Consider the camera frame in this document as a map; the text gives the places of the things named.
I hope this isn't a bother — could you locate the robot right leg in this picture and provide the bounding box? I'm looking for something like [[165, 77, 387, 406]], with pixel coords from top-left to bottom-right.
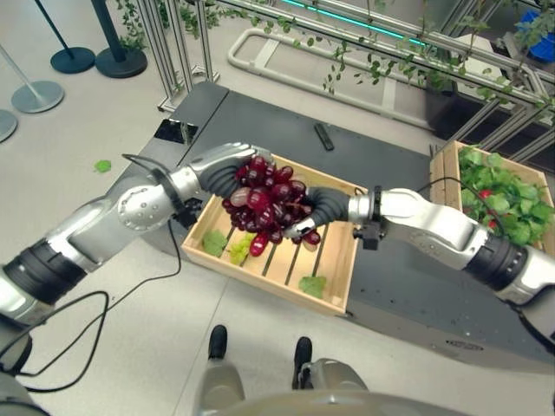
[[291, 335, 369, 393]]

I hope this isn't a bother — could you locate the empty wooden slatted crate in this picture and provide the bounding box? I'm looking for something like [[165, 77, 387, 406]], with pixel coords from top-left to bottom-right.
[[180, 153, 369, 317]]

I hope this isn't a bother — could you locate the black remote control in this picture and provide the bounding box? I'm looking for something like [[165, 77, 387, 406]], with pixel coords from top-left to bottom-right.
[[313, 122, 334, 152]]

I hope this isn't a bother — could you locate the leafy greens pile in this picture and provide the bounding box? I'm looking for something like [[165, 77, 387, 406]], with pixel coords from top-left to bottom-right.
[[458, 145, 555, 247]]

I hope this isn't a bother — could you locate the yellow-green leaf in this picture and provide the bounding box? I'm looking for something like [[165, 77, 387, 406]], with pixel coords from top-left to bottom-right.
[[227, 232, 258, 266]]

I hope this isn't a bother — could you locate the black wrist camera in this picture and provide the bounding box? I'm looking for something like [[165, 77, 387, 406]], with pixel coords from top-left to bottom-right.
[[351, 218, 387, 251], [171, 197, 203, 231]]

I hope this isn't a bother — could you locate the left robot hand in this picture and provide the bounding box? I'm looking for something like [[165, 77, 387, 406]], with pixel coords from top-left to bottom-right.
[[189, 141, 273, 205]]

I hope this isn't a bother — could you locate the robot left leg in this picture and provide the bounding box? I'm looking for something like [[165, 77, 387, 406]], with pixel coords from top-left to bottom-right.
[[193, 324, 246, 413]]

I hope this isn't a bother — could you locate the aluminium frame with vines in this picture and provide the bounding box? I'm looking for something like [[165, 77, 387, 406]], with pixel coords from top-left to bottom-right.
[[115, 0, 555, 164]]

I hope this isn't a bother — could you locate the dark stanchion base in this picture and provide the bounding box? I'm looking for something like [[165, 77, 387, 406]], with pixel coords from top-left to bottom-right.
[[89, 0, 149, 80], [33, 0, 97, 74]]

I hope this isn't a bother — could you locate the black cable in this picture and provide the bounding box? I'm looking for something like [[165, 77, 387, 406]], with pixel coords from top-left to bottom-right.
[[0, 218, 182, 394], [415, 176, 506, 237]]

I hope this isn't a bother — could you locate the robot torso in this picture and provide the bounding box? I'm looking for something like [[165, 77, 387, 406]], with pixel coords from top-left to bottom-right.
[[225, 388, 473, 416]]

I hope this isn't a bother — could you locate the white tubular floor frame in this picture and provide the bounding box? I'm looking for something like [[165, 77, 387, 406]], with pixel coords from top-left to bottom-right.
[[226, 27, 434, 130]]

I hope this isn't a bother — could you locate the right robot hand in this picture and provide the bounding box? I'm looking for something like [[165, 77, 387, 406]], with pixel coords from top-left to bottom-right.
[[284, 185, 350, 241]]

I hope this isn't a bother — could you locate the blue container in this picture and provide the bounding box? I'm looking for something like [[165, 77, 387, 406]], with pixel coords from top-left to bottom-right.
[[515, 9, 555, 62]]

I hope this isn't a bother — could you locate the wooden crate with greens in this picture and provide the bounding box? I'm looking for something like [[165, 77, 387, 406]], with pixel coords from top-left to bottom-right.
[[429, 139, 555, 257]]

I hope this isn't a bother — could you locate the dark grey low platform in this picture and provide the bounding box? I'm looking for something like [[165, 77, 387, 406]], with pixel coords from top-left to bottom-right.
[[116, 81, 555, 376]]

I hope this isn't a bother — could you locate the red grape bunch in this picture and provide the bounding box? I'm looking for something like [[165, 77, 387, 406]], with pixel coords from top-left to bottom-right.
[[220, 154, 323, 257]]

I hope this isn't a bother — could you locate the silver stanchion base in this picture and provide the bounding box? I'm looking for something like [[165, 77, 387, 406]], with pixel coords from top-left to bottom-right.
[[0, 42, 65, 114], [0, 108, 19, 144]]

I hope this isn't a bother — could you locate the robot leg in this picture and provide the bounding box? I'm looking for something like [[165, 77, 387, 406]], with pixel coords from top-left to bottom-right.
[[291, 335, 369, 393], [193, 324, 246, 413]]

